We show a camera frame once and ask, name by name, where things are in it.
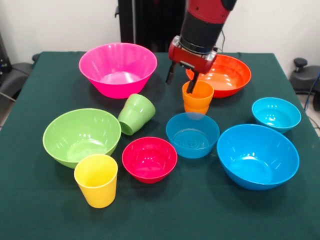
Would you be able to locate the large pink bowl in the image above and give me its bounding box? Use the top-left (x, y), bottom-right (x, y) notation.
top-left (78, 42), bottom-right (158, 99)

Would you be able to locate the small turquoise bowl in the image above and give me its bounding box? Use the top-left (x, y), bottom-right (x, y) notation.
top-left (251, 97), bottom-right (302, 134)

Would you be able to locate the ribbed blue bowl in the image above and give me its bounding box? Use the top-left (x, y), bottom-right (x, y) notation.
top-left (165, 111), bottom-right (221, 160)

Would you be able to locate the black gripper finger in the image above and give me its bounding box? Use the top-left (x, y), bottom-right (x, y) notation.
top-left (165, 62), bottom-right (178, 85)
top-left (185, 71), bottom-right (201, 95)

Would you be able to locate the black pedestal foot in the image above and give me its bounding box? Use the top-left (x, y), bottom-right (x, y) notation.
top-left (0, 53), bottom-right (41, 101)
top-left (289, 57), bottom-right (320, 93)

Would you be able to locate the orange cup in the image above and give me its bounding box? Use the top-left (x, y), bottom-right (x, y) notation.
top-left (182, 80), bottom-right (215, 116)

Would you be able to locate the dark equipment box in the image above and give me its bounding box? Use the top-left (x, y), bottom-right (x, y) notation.
top-left (0, 32), bottom-right (12, 75)

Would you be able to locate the small red bowl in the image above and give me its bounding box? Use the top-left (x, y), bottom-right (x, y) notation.
top-left (121, 136), bottom-right (178, 185)

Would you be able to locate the yellow cup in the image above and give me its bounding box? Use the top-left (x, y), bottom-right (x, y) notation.
top-left (73, 153), bottom-right (119, 209)

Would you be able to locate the orange-red bowl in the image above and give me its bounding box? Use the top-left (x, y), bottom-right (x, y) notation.
top-left (185, 53), bottom-right (252, 99)

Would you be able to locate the blue cable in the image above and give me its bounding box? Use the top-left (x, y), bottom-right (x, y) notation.
top-left (303, 71), bottom-right (320, 111)

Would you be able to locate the large blue bowl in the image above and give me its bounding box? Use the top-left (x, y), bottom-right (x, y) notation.
top-left (216, 123), bottom-right (300, 192)

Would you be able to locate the black hanging cable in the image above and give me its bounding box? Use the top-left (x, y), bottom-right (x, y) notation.
top-left (213, 28), bottom-right (227, 52)

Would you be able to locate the green bowl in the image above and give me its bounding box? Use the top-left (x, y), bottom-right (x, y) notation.
top-left (42, 107), bottom-right (122, 170)

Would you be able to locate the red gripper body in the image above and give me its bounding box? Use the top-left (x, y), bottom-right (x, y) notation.
top-left (167, 37), bottom-right (218, 75)

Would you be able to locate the dark green table cloth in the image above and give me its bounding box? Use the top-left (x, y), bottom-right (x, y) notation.
top-left (0, 51), bottom-right (320, 240)

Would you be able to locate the green cup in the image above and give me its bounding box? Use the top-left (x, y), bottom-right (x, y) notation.
top-left (117, 93), bottom-right (156, 136)

